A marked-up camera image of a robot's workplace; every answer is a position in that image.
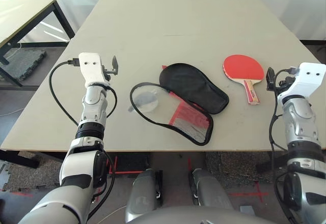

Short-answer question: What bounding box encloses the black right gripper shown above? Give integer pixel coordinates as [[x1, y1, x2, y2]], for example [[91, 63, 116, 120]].
[[266, 67, 293, 94]]

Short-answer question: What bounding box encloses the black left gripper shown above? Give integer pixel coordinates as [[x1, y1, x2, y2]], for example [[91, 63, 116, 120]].
[[102, 55, 119, 81]]

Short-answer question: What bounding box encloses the red ping-pong paddle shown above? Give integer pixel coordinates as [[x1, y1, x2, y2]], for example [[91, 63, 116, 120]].
[[222, 54, 265, 105]]

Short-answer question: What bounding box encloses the black red paddle case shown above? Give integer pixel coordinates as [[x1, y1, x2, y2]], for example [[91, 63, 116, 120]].
[[129, 62, 229, 147]]

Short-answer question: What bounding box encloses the grey foam floor mat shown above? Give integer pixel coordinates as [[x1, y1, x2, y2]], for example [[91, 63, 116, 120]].
[[0, 47, 47, 81]]

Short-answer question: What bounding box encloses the dark speckled floor mat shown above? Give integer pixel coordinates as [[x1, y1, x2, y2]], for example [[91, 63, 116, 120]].
[[0, 151, 64, 193], [205, 152, 270, 191]]

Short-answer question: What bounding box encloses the grey robot right leg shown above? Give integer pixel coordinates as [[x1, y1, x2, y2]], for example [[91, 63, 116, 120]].
[[188, 167, 234, 212]]

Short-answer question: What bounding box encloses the grey robot leg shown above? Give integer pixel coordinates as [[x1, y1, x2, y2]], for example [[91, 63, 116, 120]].
[[126, 169, 164, 222], [188, 167, 234, 212]]

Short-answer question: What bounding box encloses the grey robot left leg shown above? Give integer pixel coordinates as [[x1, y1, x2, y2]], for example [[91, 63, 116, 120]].
[[126, 169, 164, 222]]

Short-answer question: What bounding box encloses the grey floor pedal box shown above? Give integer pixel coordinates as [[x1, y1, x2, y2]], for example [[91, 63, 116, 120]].
[[239, 205, 255, 216]]

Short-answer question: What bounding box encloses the grey robot torso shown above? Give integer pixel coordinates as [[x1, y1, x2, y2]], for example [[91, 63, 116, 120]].
[[124, 206, 277, 224]]

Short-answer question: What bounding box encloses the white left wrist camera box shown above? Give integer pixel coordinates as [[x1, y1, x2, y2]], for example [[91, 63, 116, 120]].
[[78, 52, 110, 87]]

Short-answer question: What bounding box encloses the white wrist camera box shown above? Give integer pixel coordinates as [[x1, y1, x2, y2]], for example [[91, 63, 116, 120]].
[[277, 62, 326, 100], [78, 52, 110, 87]]

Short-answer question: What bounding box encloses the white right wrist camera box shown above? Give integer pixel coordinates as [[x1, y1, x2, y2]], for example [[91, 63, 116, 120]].
[[277, 62, 326, 100]]

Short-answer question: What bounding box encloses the beige side table black frame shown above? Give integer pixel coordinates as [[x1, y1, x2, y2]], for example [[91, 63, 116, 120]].
[[0, 0, 76, 87]]

